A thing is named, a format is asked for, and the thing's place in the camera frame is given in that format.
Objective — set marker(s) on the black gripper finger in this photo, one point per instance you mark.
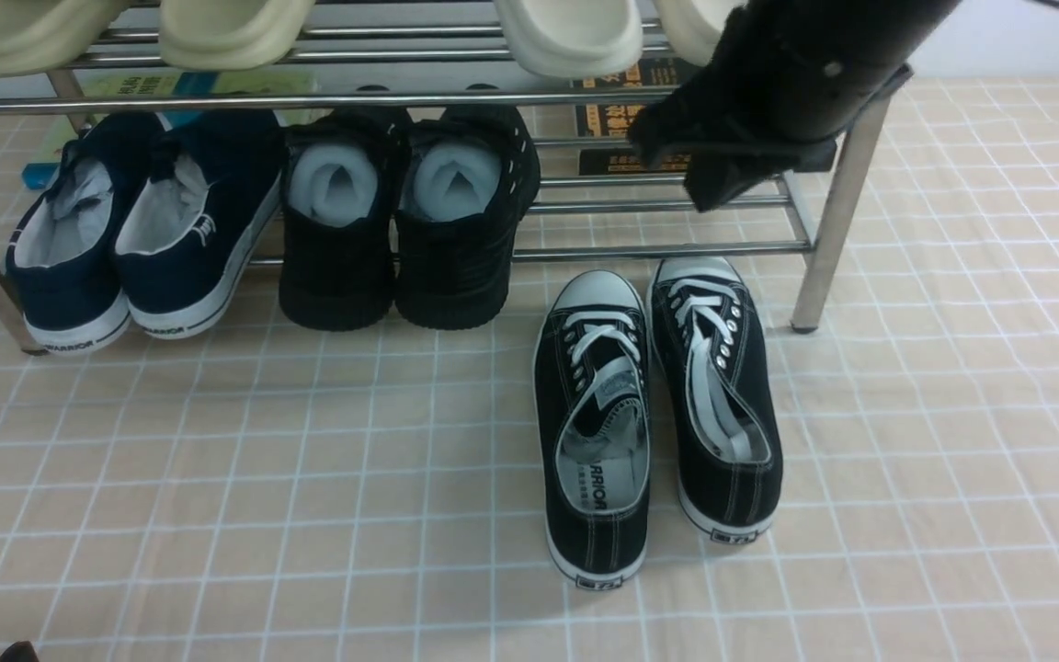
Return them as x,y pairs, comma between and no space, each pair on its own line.
719,173
673,125

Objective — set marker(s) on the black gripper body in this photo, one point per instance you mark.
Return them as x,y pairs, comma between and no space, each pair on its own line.
801,70

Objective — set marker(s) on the black white sneaker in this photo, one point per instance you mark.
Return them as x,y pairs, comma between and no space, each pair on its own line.
708,338
591,381

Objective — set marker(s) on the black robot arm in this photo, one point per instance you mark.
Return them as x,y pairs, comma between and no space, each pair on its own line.
784,81

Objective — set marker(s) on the silver metal shoe rack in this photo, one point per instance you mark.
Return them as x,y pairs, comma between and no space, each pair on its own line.
818,240

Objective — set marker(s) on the black mesh shoe right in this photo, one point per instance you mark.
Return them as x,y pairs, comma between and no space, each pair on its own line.
472,176

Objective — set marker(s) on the black mesh shoe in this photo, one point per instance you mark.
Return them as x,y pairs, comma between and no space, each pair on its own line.
339,192
472,176

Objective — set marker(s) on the black mesh shoe left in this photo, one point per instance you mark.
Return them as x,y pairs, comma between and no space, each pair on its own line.
339,192

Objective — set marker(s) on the navy canvas shoe white sole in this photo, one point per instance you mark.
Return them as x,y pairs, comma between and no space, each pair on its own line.
212,189

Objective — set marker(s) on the navy canvas shoe far left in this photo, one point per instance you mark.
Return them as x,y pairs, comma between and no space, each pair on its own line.
60,256

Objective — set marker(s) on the cream slipper far right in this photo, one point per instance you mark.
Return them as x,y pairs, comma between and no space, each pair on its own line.
694,27

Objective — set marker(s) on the cream slipper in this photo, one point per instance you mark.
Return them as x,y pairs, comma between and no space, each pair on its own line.
572,39
694,27

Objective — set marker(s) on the beige slipper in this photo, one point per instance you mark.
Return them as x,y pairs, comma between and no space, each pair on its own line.
39,36
217,36

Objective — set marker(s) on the beige slipper far left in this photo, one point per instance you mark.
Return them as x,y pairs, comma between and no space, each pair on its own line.
39,36

